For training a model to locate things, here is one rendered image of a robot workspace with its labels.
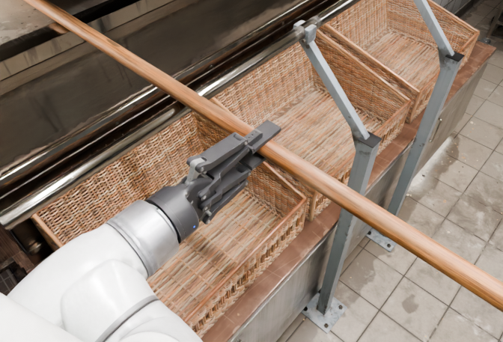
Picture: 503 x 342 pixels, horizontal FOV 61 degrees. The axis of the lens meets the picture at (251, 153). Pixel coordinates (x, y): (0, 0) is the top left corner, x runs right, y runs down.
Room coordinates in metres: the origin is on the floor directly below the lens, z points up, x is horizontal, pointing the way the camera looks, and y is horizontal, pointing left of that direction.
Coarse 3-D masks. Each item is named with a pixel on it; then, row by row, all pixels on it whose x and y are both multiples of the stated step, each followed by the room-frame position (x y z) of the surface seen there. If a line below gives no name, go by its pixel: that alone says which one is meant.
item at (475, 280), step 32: (32, 0) 0.94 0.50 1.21; (96, 32) 0.79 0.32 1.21; (128, 64) 0.70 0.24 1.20; (192, 96) 0.59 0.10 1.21; (224, 128) 0.52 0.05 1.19; (288, 160) 0.44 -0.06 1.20; (320, 192) 0.39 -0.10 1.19; (352, 192) 0.38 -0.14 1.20; (384, 224) 0.33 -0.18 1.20; (416, 256) 0.29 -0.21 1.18; (448, 256) 0.28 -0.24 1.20; (480, 288) 0.24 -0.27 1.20
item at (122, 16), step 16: (112, 0) 0.99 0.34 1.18; (128, 0) 0.99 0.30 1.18; (144, 0) 1.00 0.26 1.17; (160, 0) 1.04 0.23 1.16; (80, 16) 0.91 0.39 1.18; (96, 16) 0.91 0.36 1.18; (112, 16) 0.93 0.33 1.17; (128, 16) 0.96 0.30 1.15; (32, 32) 0.84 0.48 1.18; (48, 32) 0.84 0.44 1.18; (64, 32) 0.84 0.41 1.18; (0, 48) 0.78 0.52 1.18; (16, 48) 0.78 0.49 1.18; (32, 48) 0.78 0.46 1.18; (48, 48) 0.81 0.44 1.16; (64, 48) 0.83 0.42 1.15; (0, 64) 0.73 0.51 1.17; (16, 64) 0.75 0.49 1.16; (32, 64) 0.77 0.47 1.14; (0, 80) 0.72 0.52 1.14
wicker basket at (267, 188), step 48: (144, 144) 0.88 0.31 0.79; (192, 144) 0.98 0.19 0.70; (240, 192) 0.87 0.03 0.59; (288, 192) 0.77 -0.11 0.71; (48, 240) 0.59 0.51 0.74; (192, 240) 0.69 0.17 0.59; (240, 240) 0.69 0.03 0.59; (288, 240) 0.68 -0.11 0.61; (192, 288) 0.54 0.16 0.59; (240, 288) 0.52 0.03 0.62
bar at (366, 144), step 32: (352, 0) 1.01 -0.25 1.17; (416, 0) 1.20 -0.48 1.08; (288, 32) 0.85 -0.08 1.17; (256, 64) 0.74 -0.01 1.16; (320, 64) 0.84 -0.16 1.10; (448, 64) 1.09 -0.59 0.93; (160, 128) 0.56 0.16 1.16; (352, 128) 0.77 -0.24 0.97; (96, 160) 0.47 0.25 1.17; (416, 160) 1.07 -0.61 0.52; (32, 192) 0.40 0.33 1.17; (64, 192) 0.41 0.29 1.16; (352, 224) 0.72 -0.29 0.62; (320, 288) 0.83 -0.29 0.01; (320, 320) 0.69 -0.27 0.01
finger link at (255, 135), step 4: (252, 132) 0.48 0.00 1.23; (256, 132) 0.48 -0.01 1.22; (260, 132) 0.48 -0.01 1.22; (236, 136) 0.45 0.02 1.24; (248, 136) 0.47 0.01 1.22; (252, 136) 0.47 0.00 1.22; (256, 136) 0.47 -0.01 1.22; (260, 136) 0.48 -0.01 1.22; (240, 140) 0.44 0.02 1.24; (248, 140) 0.46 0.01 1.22; (252, 140) 0.46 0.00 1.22; (256, 140) 0.47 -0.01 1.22; (252, 144) 0.46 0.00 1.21
